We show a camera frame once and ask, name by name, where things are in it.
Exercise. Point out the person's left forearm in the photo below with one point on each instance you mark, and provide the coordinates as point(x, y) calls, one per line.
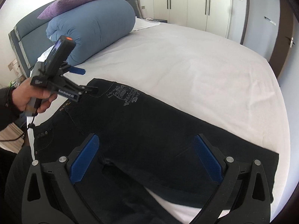
point(8, 111)

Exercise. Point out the brown wooden door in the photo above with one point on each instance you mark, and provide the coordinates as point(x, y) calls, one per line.
point(268, 31)

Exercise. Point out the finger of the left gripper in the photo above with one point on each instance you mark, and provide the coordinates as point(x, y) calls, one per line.
point(76, 70)
point(87, 90)

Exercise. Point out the white bed mattress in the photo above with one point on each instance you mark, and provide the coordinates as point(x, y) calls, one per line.
point(206, 76)

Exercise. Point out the purple pillow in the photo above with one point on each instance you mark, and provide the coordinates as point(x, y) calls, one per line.
point(60, 6)

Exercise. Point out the white cloth on bed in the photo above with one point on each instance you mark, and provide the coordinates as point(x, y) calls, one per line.
point(144, 24)

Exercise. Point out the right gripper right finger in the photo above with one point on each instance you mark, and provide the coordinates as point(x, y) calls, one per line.
point(243, 192)

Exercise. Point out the blue rolled duvet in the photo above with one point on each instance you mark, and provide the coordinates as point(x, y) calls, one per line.
point(93, 26)

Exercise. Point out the person's left hand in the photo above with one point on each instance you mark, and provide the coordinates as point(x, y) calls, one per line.
point(23, 93)

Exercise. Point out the cream wardrobe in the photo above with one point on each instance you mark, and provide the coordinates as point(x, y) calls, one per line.
point(212, 16)

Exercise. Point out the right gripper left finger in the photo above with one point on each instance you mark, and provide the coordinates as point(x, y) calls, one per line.
point(50, 195)

